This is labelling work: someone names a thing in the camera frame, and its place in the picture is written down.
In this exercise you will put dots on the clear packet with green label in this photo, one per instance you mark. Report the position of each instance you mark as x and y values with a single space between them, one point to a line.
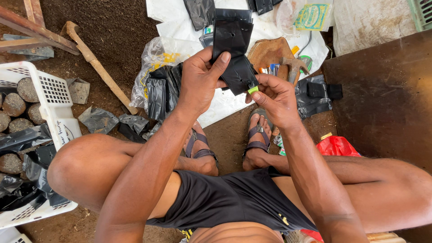
308 17

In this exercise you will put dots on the brown wooden board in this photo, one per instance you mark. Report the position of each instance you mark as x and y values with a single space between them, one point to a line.
384 101

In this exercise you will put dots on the red plastic bag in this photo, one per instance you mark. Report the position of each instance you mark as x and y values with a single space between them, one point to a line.
335 146

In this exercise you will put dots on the green plastic crate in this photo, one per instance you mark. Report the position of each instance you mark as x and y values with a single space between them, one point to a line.
422 13

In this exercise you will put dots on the grey metal sheet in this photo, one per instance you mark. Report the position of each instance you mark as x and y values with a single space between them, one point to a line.
32 50

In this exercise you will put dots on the clear bag of black bags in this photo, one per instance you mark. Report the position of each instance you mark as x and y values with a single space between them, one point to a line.
162 77

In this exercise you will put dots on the white sack sheet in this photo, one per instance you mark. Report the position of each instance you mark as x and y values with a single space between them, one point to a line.
219 101

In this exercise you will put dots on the crumpled black plastic bags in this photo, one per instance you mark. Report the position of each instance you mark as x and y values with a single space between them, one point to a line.
314 98

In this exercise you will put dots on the wooden frame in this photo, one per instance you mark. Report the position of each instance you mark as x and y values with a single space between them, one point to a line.
30 30

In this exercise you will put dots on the black plastic nursery bag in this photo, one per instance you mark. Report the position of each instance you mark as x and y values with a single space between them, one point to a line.
233 40

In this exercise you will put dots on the person's right hand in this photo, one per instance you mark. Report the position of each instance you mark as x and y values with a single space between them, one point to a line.
278 101

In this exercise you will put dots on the small green stapler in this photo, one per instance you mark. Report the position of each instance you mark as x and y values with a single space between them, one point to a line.
253 89

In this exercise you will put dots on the black shorts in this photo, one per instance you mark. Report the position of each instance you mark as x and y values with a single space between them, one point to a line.
229 199

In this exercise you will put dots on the small white plastic crate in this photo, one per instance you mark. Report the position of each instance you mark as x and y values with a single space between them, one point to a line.
11 236

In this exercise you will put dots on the stack of black plastic bags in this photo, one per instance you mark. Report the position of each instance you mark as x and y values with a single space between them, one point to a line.
200 11
263 5

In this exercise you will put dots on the dirty white sack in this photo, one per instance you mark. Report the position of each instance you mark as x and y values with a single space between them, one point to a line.
368 23

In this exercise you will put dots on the person's left hand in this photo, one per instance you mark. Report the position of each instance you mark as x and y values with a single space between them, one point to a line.
195 82

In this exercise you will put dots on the brown wooden block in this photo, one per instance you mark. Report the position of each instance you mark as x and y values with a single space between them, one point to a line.
268 52

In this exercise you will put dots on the small blue box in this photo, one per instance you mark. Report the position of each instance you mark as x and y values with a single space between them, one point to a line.
208 30

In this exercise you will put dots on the small colourful staple boxes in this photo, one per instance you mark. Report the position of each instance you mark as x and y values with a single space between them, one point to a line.
270 69

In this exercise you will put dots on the grey plastic scrap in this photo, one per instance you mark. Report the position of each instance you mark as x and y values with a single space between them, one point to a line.
98 119
133 126
78 90

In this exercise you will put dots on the white plastic crate of soil bags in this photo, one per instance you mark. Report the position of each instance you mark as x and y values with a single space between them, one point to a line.
37 135

